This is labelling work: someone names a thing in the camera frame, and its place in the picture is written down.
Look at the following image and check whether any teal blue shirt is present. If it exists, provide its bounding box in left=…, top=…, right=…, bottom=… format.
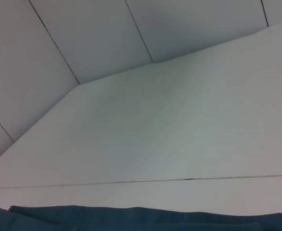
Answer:
left=0, top=205, right=282, bottom=231

